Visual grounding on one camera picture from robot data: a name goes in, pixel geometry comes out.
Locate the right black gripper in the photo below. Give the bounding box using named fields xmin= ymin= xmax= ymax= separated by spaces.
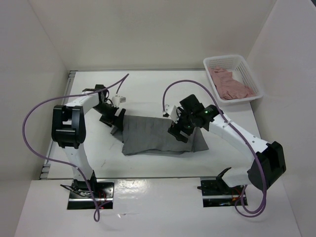
xmin=168 ymin=106 xmax=196 ymax=143

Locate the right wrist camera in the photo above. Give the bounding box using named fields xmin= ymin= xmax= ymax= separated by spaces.
xmin=162 ymin=104 xmax=180 ymax=123

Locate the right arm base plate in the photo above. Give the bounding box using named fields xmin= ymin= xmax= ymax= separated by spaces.
xmin=197 ymin=177 xmax=248 ymax=207

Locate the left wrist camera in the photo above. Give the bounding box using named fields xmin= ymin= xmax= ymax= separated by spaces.
xmin=111 ymin=95 xmax=126 ymax=108

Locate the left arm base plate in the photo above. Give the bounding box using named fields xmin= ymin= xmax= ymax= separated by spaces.
xmin=60 ymin=179 xmax=115 ymax=210

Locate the grey pleated skirt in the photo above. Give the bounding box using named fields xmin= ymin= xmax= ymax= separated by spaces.
xmin=111 ymin=115 xmax=209 ymax=156

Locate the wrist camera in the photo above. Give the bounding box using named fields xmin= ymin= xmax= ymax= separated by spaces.
xmin=111 ymin=95 xmax=126 ymax=108
xmin=162 ymin=104 xmax=180 ymax=123

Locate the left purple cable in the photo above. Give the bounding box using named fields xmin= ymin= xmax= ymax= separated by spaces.
xmin=22 ymin=73 xmax=130 ymax=223

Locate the white plastic basket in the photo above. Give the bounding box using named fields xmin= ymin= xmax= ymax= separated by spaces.
xmin=203 ymin=55 xmax=263 ymax=105

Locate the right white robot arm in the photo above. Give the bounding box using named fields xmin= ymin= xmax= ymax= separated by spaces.
xmin=163 ymin=94 xmax=286 ymax=194

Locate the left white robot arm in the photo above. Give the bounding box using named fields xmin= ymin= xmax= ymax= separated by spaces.
xmin=51 ymin=84 xmax=126 ymax=198

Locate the pink skirt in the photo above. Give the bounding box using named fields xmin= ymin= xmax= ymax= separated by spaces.
xmin=208 ymin=67 xmax=256 ymax=100

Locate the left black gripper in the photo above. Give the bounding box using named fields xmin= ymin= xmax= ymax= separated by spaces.
xmin=92 ymin=103 xmax=125 ymax=131

